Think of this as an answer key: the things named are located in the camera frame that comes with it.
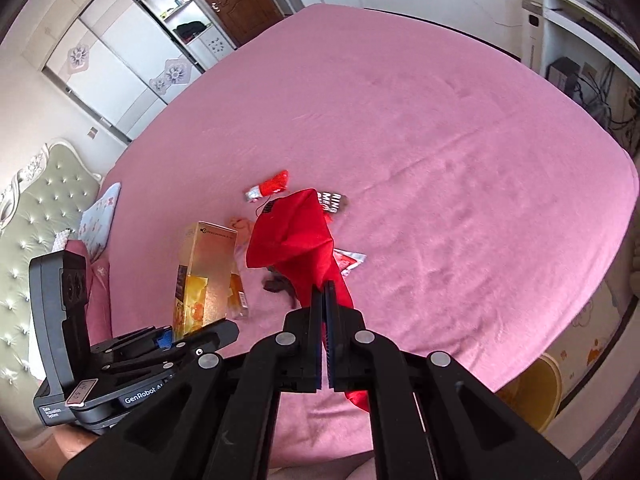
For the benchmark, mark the black electronic box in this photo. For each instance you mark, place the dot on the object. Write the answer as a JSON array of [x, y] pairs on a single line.
[[564, 74]]

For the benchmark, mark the red and white wrapper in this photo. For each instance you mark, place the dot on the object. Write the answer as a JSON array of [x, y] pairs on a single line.
[[350, 260]]

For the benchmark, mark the yellow plastic bin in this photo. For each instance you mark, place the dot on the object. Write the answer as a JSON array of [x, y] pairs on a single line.
[[537, 390]]

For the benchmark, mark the person's left forearm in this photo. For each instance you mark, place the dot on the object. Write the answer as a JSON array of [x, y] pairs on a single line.
[[75, 444]]

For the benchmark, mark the green tufted headboard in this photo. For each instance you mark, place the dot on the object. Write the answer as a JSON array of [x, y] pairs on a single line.
[[30, 240]]

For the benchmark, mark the white air purifier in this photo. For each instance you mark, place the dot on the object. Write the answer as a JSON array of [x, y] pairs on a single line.
[[533, 35]]

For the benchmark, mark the white pink-printed pillow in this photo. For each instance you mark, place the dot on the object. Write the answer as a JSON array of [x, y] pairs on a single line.
[[100, 220]]

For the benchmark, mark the wall switch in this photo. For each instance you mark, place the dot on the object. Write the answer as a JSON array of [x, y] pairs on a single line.
[[92, 133]]

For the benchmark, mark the pink bed sheet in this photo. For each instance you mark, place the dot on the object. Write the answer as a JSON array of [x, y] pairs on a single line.
[[425, 135]]

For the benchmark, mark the brown sock with letters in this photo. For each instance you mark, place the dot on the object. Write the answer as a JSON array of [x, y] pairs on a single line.
[[336, 204]]

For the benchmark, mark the amber liquid glass bottle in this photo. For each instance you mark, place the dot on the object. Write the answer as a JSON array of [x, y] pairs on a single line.
[[239, 295]]

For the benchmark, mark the gold cardboard box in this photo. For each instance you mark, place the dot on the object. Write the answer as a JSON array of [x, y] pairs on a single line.
[[205, 270]]

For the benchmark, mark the red foil snack wrapper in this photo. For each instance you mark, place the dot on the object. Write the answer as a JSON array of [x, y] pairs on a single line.
[[272, 184]]

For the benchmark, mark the black bag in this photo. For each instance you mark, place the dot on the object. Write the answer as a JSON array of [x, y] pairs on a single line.
[[190, 31]]

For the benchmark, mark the white shelf desk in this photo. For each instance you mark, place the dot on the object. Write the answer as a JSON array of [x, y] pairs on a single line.
[[575, 25]]

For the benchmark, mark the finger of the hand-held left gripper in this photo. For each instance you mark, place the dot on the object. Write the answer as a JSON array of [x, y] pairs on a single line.
[[162, 342], [210, 335]]

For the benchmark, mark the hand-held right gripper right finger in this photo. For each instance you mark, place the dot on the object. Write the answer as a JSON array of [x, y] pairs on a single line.
[[331, 340]]

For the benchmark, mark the white floral wardrobe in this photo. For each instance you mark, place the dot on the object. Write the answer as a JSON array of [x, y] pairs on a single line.
[[115, 60]]

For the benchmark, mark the cartoon print play mat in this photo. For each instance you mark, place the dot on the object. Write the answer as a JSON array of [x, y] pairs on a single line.
[[607, 320]]

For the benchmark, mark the red cloth bag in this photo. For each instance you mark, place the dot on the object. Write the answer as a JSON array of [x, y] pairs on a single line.
[[295, 230]]

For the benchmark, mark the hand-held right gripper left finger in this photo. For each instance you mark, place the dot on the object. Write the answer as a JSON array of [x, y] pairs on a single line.
[[316, 340]]

